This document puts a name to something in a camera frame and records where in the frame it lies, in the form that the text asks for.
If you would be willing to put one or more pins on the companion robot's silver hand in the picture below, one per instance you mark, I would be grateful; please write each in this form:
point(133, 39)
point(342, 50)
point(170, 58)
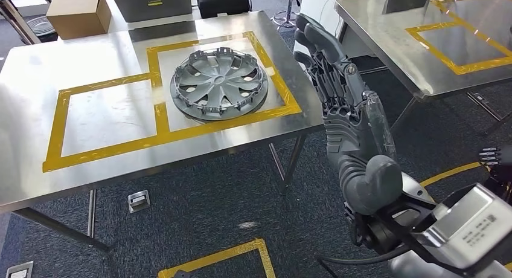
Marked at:
point(490, 156)

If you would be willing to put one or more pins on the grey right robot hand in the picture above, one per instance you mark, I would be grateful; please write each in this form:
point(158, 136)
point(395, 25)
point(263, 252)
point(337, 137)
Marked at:
point(352, 124)

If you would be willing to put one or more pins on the grey plastic wheel hubcap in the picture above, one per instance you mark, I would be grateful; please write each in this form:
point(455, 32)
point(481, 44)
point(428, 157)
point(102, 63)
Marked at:
point(218, 84)

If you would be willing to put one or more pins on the stainless steel workbench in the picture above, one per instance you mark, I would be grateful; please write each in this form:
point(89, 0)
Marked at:
point(380, 40)
point(100, 56)

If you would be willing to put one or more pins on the companion humanoid robot body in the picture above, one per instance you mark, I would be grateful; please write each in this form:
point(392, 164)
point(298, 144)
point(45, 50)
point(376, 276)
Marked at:
point(502, 176)

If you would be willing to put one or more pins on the white cabinet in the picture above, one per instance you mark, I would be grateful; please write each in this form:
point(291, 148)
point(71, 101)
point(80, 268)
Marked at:
point(316, 4)

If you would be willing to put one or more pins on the black stool chrome base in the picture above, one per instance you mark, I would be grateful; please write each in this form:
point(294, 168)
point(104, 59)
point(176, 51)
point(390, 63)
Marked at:
point(288, 16)

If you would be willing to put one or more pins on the black carrying case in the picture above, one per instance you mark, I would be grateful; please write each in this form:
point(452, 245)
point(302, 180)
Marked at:
point(222, 4)

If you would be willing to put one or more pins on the metal floor socket box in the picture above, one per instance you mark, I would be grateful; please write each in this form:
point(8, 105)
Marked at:
point(20, 271)
point(138, 202)

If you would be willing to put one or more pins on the grey laptop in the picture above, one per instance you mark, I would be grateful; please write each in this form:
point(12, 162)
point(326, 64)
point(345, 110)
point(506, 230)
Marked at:
point(152, 4)

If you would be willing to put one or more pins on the brown cardboard box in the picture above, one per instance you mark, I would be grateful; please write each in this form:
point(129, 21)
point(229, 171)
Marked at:
point(78, 16)

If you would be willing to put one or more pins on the black round ribbed disc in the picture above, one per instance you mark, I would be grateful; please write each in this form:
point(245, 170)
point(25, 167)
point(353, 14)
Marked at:
point(40, 28)

